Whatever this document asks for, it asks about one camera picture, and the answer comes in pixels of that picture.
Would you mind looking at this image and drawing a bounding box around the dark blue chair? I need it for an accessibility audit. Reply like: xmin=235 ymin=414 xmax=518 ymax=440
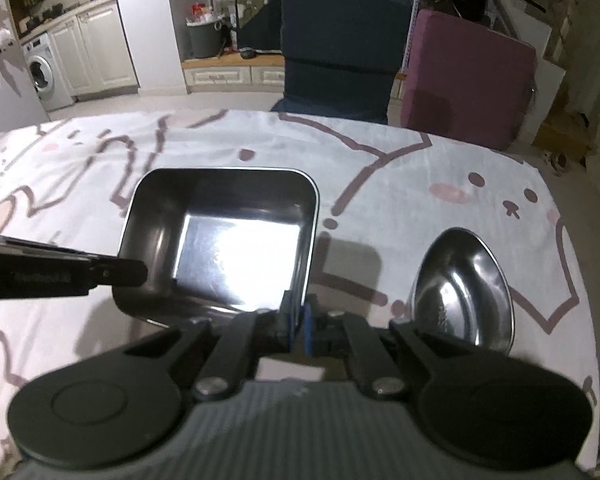
xmin=270 ymin=0 xmax=415 ymax=126

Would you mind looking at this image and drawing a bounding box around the grey trash bin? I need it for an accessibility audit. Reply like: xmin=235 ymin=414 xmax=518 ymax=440
xmin=186 ymin=19 xmax=226 ymax=60

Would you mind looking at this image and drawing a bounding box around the pair of slippers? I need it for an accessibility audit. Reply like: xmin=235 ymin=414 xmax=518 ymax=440
xmin=540 ymin=150 xmax=573 ymax=176

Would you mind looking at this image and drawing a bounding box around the small round steel bowl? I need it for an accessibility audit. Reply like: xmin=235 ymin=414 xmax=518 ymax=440
xmin=411 ymin=227 xmax=516 ymax=353

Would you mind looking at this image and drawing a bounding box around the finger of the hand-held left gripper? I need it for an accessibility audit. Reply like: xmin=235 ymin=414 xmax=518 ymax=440
xmin=87 ymin=258 xmax=149 ymax=289

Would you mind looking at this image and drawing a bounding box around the bear printed tablecloth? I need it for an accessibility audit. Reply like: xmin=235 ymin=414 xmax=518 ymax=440
xmin=0 ymin=109 xmax=600 ymax=476

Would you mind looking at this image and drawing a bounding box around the white kitchen base cabinet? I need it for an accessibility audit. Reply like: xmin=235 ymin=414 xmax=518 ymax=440
xmin=47 ymin=2 xmax=140 ymax=96

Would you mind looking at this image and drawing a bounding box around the small steel square container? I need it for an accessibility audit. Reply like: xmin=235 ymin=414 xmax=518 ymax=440
xmin=112 ymin=167 xmax=321 ymax=328

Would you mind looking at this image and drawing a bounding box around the wooden top low cabinet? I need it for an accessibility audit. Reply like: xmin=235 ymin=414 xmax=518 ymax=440
xmin=181 ymin=52 xmax=286 ymax=93

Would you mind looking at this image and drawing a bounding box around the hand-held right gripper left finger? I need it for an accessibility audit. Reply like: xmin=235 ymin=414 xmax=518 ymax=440
xmin=125 ymin=290 xmax=296 ymax=403

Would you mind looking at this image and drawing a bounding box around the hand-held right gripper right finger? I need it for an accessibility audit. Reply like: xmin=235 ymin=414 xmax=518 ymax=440
xmin=302 ymin=296 xmax=481 ymax=402

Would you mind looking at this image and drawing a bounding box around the white washing machine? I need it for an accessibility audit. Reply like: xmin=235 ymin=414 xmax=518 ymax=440
xmin=22 ymin=32 xmax=76 ymax=112

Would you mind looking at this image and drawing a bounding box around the white staircase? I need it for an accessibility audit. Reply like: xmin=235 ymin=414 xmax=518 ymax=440
xmin=495 ymin=0 xmax=568 ymax=126

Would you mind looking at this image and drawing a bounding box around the maroon chair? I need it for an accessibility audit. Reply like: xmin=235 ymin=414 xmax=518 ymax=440
xmin=400 ymin=9 xmax=538 ymax=152

